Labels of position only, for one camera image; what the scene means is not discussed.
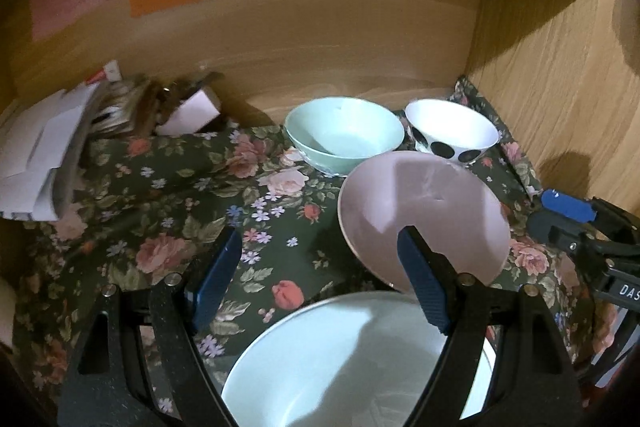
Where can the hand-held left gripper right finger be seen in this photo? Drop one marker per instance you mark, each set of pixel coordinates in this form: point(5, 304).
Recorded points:
point(420, 277)

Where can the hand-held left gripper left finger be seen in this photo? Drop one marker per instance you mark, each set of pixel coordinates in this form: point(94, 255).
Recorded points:
point(215, 277)

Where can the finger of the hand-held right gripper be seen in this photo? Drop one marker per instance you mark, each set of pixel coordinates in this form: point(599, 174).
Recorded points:
point(565, 204)
point(560, 232)

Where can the pink bowl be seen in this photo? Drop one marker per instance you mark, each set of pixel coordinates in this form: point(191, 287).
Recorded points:
point(425, 202)

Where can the mint green plate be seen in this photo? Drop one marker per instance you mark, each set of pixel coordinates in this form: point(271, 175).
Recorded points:
point(325, 367)

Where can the person's right hand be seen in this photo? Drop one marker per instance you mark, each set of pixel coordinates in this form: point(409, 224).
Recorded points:
point(606, 329)

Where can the floral tablecloth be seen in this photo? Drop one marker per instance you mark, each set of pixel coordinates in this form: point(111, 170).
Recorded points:
point(175, 207)

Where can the white bowl with black dots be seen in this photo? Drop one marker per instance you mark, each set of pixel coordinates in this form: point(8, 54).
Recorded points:
point(450, 129)

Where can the mint green bowl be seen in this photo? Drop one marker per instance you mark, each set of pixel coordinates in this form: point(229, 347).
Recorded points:
point(345, 132)

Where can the small white carton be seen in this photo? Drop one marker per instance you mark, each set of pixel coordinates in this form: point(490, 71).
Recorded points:
point(192, 112)

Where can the stack of booklets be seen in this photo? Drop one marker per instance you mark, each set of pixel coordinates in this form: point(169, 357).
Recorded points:
point(130, 107)

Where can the stack of white papers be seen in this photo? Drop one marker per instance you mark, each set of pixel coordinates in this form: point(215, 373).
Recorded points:
point(35, 157)

